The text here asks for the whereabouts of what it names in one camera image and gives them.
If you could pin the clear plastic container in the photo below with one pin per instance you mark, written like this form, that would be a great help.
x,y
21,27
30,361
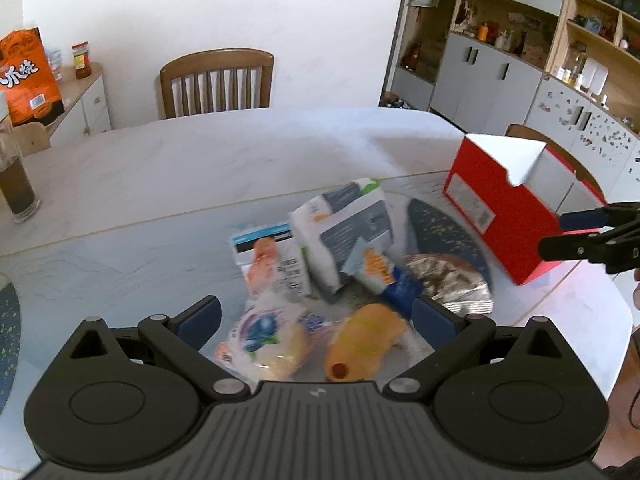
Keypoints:
x,y
53,65

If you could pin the orange snack bag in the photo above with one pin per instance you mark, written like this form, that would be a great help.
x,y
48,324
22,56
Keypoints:
x,y
25,75

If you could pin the red lid jar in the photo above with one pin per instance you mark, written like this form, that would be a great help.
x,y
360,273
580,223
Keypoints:
x,y
81,62

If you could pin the person's right hand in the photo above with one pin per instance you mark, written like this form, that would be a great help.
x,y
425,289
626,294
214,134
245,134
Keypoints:
x,y
637,287

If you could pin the blue orange snack packet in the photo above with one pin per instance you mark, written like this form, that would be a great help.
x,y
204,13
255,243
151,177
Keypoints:
x,y
381,270

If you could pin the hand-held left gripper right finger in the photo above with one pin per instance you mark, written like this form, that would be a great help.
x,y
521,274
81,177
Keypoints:
x,y
430,321

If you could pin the light wooden chair back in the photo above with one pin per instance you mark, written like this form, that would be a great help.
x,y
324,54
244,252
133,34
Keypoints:
x,y
31,137

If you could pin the yellow bread packet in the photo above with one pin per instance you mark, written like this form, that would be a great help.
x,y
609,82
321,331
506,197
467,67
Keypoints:
x,y
367,335

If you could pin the white canister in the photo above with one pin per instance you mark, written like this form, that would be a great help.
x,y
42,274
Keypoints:
x,y
596,76

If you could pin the grey wooden shelf cabinet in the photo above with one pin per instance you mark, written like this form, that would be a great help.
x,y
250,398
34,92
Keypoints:
x,y
480,70

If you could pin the silver foil snack packet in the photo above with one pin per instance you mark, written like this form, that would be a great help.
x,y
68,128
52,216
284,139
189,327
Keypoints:
x,y
445,280

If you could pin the red ornament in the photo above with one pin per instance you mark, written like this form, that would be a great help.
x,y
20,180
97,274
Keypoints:
x,y
412,55

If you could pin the red cardboard box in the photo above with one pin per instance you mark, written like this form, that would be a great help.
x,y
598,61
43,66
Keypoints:
x,y
500,195

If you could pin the white packet with orange picture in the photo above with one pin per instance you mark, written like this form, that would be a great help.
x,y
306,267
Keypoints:
x,y
270,260

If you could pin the white sticker covered cabinet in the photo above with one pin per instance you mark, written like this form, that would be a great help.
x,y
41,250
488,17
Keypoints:
x,y
600,135

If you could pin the white blue printed desktop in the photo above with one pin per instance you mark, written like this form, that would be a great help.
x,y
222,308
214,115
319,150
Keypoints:
x,y
200,160

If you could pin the large white grey snack bag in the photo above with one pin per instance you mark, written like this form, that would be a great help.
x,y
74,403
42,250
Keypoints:
x,y
345,230

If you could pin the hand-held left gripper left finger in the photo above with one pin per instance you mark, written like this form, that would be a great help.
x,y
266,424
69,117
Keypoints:
x,y
200,316

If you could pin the glass of dark drink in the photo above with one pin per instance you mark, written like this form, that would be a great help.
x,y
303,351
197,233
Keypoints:
x,y
17,180

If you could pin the orange bottle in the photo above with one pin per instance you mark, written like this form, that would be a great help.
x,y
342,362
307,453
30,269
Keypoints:
x,y
482,31

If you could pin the wooden slat-back chair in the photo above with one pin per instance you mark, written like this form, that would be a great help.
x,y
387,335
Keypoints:
x,y
217,67

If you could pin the white sideboard cabinet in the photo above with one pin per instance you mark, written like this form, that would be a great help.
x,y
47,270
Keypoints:
x,y
85,105

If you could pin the blueberry print bread packet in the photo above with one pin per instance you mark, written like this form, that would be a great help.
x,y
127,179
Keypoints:
x,y
265,335

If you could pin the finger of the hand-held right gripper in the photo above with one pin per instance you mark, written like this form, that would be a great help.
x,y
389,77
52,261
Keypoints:
x,y
582,220
565,248

